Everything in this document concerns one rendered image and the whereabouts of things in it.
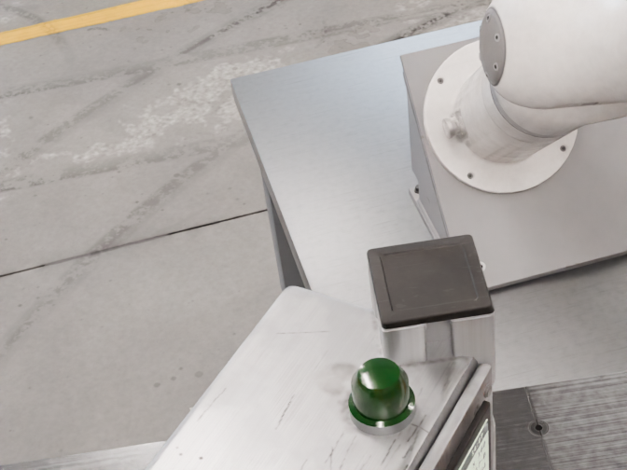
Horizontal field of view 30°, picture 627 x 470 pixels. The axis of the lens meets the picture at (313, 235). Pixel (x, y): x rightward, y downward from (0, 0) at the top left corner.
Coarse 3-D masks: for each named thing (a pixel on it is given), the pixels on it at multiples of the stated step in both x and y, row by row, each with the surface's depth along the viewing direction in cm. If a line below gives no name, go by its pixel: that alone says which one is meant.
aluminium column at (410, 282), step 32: (384, 256) 48; (416, 256) 48; (448, 256) 48; (384, 288) 47; (416, 288) 47; (448, 288) 47; (480, 288) 46; (384, 320) 46; (416, 320) 46; (448, 320) 47; (480, 320) 46; (384, 352) 47; (416, 352) 47; (480, 352) 47
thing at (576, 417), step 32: (544, 384) 129; (576, 384) 129; (608, 384) 128; (512, 416) 126; (544, 416) 126; (576, 416) 125; (608, 416) 125; (128, 448) 129; (160, 448) 128; (512, 448) 123; (544, 448) 123; (576, 448) 122; (608, 448) 122
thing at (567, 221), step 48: (432, 48) 142; (576, 144) 143; (624, 144) 143; (432, 192) 145; (480, 192) 141; (528, 192) 142; (576, 192) 142; (624, 192) 143; (480, 240) 140; (528, 240) 141; (576, 240) 142; (624, 240) 142
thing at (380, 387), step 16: (368, 368) 44; (384, 368) 44; (400, 368) 44; (352, 384) 44; (368, 384) 44; (384, 384) 44; (400, 384) 44; (352, 400) 45; (368, 400) 44; (384, 400) 44; (400, 400) 44; (352, 416) 45; (368, 416) 44; (384, 416) 44; (400, 416) 44; (368, 432) 45; (384, 432) 44
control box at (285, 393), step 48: (288, 288) 51; (288, 336) 49; (336, 336) 49; (240, 384) 47; (288, 384) 47; (336, 384) 47; (432, 384) 46; (480, 384) 47; (192, 432) 46; (240, 432) 45; (288, 432) 45; (336, 432) 45; (432, 432) 45
